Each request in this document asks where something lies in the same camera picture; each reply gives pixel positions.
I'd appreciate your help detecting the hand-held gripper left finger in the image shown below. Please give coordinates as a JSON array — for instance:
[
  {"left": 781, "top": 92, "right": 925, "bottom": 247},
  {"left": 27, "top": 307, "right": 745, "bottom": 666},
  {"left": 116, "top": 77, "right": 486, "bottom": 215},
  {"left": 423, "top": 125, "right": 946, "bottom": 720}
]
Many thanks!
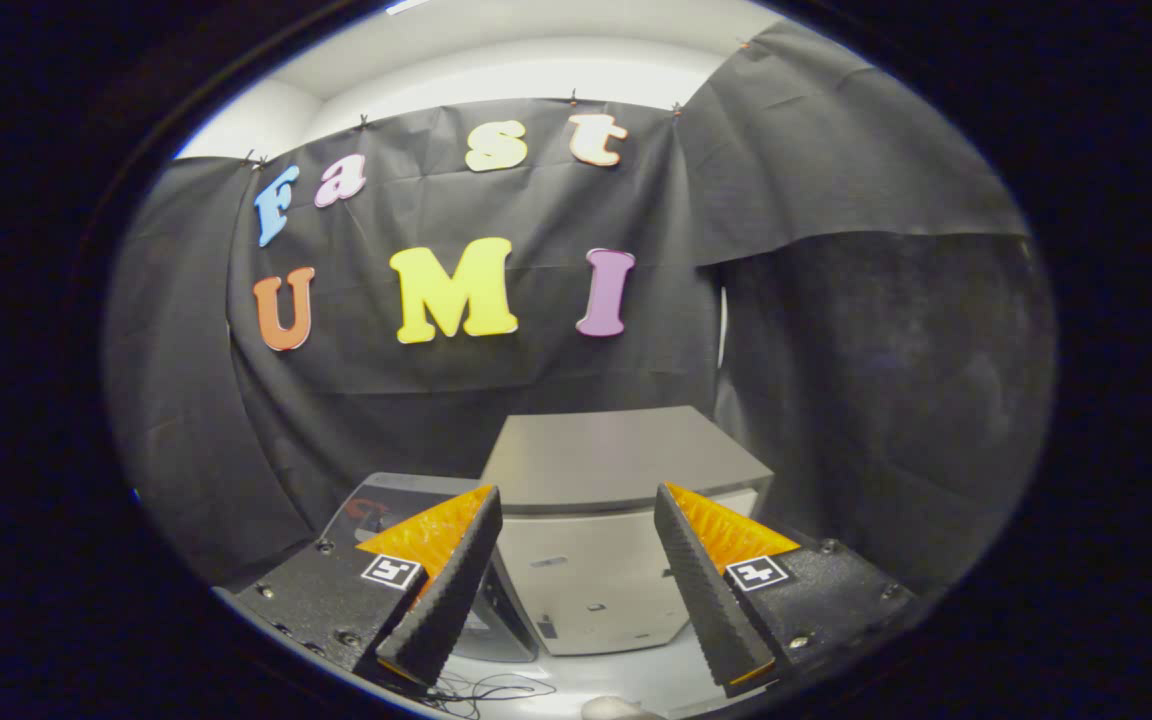
[{"left": 234, "top": 485, "right": 504, "bottom": 688}]

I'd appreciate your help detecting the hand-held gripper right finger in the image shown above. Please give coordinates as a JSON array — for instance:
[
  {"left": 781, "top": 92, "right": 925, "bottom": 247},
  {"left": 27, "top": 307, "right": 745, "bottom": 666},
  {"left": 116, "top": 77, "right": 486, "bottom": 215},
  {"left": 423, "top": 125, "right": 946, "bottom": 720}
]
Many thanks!
[{"left": 654, "top": 482, "right": 917, "bottom": 698}]

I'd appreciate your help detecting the grey washing machine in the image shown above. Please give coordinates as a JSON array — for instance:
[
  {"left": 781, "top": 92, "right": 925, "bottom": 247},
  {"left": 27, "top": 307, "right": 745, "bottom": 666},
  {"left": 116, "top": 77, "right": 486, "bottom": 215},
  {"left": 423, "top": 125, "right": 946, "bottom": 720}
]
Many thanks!
[{"left": 321, "top": 472, "right": 540, "bottom": 664}]

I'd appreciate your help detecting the beige cabinet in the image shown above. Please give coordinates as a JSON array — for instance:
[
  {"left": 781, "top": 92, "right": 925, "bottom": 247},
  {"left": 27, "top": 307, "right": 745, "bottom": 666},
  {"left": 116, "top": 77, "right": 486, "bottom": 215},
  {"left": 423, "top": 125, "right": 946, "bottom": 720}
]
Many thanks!
[{"left": 479, "top": 405, "right": 775, "bottom": 658}]

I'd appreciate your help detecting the black backdrop cloth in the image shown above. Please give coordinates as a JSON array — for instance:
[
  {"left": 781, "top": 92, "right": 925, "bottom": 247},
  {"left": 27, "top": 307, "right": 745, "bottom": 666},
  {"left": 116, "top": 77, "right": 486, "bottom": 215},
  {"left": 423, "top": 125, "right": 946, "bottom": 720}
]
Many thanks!
[{"left": 104, "top": 20, "right": 1057, "bottom": 601}]

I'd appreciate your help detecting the thin black cable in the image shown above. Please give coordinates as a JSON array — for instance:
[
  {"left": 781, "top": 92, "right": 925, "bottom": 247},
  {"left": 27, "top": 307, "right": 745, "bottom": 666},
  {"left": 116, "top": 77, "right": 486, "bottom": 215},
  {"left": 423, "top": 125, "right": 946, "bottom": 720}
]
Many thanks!
[{"left": 431, "top": 672, "right": 557, "bottom": 716}]

